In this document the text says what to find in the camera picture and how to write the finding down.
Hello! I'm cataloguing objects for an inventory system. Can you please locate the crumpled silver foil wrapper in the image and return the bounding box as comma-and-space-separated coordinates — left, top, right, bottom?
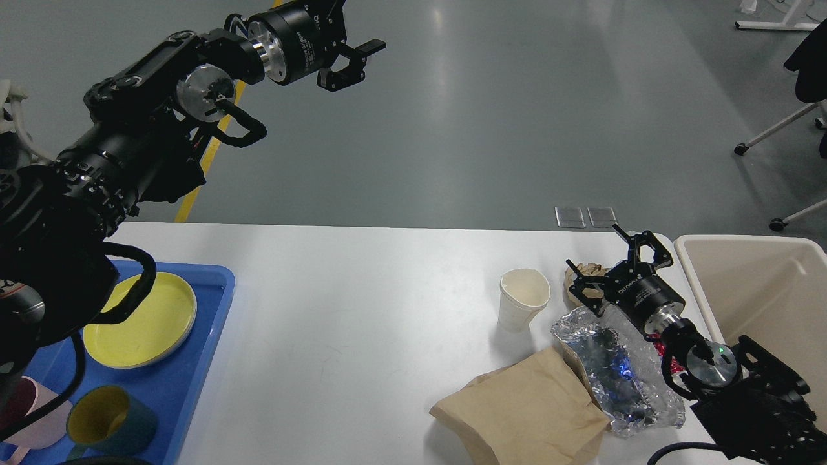
550, 306, 686, 438

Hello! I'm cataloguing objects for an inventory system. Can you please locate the dark teal mug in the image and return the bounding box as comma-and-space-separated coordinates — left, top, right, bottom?
66, 385, 159, 461

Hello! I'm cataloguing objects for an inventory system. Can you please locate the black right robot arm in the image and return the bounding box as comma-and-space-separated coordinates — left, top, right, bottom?
566, 225, 826, 464

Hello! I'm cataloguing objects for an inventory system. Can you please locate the blue plastic tray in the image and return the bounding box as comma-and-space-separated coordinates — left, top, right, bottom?
21, 262, 236, 464

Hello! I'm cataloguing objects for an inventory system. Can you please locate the pink mug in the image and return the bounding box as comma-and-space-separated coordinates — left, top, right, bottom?
1, 376, 72, 464

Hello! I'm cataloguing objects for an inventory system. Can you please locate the white desk frame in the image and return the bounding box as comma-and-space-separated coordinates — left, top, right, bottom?
735, 1, 826, 32

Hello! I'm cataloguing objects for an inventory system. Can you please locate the brown paper bag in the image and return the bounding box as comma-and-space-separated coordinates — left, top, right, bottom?
430, 347, 609, 464

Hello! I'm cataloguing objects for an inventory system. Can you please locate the white office chair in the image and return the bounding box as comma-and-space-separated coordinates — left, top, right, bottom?
1, 79, 54, 165

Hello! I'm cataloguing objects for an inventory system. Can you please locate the beige plastic bin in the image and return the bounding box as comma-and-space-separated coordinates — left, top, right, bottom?
674, 235, 826, 430

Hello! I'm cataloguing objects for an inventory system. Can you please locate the white paper cup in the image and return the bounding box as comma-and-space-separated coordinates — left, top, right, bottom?
498, 268, 550, 333

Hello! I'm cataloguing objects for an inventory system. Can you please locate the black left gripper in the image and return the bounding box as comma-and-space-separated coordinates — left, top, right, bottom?
246, 1, 387, 92

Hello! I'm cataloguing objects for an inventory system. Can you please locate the crumpled brown paper ball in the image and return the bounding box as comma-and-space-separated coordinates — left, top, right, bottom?
564, 262, 612, 308

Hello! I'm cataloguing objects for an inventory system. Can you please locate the yellow plastic plate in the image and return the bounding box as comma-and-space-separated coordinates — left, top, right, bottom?
83, 272, 197, 369

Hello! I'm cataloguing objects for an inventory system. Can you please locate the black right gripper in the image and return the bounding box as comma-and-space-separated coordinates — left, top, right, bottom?
566, 223, 686, 335

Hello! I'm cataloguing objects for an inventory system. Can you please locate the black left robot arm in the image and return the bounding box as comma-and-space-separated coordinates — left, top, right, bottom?
2, 1, 386, 441

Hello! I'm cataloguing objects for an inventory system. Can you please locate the red wrapper piece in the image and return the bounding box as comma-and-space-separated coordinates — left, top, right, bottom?
647, 335, 686, 376

